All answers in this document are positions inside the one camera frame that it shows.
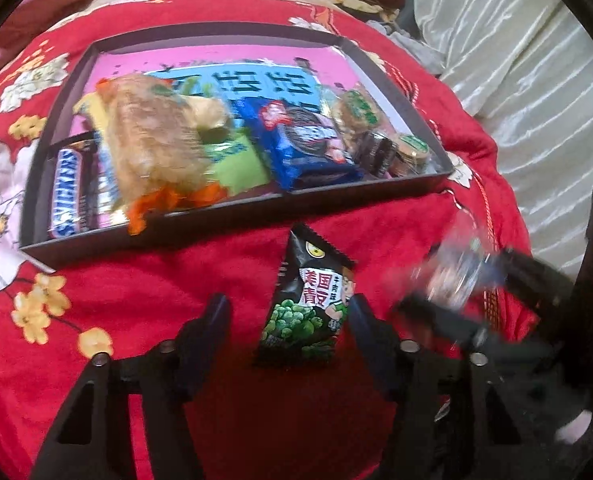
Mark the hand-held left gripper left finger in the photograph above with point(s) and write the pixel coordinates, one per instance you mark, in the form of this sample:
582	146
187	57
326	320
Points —
211	320

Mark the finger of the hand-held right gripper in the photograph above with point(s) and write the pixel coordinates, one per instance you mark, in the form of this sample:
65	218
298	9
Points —
533	277
441	317

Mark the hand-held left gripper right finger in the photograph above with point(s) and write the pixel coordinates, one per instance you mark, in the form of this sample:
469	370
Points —
371	340

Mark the clear-wrapped pastry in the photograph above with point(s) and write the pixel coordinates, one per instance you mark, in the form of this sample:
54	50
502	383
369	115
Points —
456	265

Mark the black green-pea packet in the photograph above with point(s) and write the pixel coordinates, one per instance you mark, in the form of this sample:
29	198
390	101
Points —
306	305

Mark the dark shallow cardboard box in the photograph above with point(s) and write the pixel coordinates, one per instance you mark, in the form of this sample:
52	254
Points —
176	235

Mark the green snack packet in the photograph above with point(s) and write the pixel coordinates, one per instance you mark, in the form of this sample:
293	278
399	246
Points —
241	165

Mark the clear round cracker packet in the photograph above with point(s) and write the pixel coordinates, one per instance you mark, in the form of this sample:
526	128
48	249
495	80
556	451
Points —
411	152
359	110

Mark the dark foil-wrapped candy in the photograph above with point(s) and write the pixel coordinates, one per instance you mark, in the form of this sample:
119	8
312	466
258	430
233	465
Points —
376	152

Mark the orange-edged pastry packet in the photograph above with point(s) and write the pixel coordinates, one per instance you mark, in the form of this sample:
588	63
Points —
156	145

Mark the brown chocolate bar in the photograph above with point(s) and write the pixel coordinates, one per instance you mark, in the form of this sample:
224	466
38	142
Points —
69	195

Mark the red floral blanket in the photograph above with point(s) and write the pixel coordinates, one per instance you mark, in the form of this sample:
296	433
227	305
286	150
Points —
226	435

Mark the white satin curtain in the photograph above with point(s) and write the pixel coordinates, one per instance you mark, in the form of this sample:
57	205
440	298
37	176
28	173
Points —
516	85

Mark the pale crumpled cloth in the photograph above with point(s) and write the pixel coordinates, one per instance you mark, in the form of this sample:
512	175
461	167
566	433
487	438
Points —
406	45

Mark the pink book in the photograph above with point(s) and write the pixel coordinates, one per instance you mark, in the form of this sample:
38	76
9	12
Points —
126	62

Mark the pink quilt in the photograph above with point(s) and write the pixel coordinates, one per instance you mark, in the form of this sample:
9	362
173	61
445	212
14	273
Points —
36	5

